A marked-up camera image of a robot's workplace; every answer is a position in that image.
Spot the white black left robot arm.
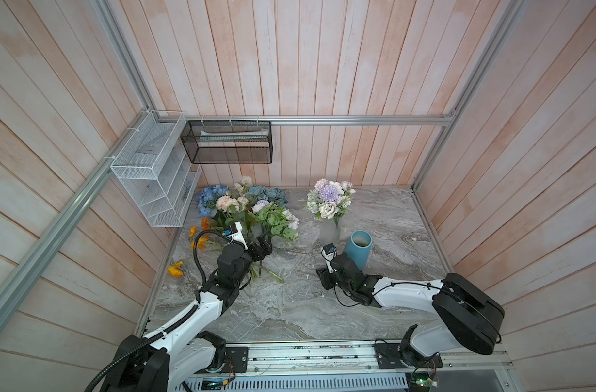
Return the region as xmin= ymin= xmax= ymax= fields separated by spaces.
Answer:
xmin=86 ymin=223 xmax=273 ymax=391

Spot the pink white green bouquet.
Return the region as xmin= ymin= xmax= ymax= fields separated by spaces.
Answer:
xmin=211 ymin=176 xmax=299 ymax=277

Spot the white wire mesh shelf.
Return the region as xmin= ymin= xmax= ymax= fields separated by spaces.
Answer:
xmin=111 ymin=110 xmax=201 ymax=228

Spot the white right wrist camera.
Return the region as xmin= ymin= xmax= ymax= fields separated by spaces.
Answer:
xmin=322 ymin=243 xmax=338 ymax=274

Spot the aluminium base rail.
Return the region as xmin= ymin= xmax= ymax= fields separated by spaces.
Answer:
xmin=106 ymin=340 xmax=514 ymax=392

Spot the yellow orange poppy stem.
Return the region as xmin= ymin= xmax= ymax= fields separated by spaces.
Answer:
xmin=167 ymin=225 xmax=209 ymax=278

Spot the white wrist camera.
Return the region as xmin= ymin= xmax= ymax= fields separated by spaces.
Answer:
xmin=322 ymin=243 xmax=338 ymax=274
xmin=223 ymin=221 xmax=248 ymax=250

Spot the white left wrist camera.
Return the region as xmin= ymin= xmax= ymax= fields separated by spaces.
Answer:
xmin=223 ymin=221 xmax=248 ymax=250

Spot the purple white flower bouquet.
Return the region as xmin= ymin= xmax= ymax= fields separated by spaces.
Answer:
xmin=305 ymin=178 xmax=356 ymax=228

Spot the teal cylindrical vase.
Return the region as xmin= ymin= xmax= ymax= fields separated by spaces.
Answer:
xmin=344 ymin=230 xmax=373 ymax=271

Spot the black wire mesh basket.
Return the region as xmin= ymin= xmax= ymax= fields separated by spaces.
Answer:
xmin=180 ymin=119 xmax=273 ymax=164

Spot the clear ribbed glass vase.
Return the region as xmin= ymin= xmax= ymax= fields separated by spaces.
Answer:
xmin=319 ymin=219 xmax=341 ymax=245

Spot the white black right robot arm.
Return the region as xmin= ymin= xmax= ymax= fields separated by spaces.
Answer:
xmin=317 ymin=244 xmax=505 ymax=368

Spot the aluminium frame rail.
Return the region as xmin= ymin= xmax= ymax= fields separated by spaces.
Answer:
xmin=155 ymin=111 xmax=455 ymax=127

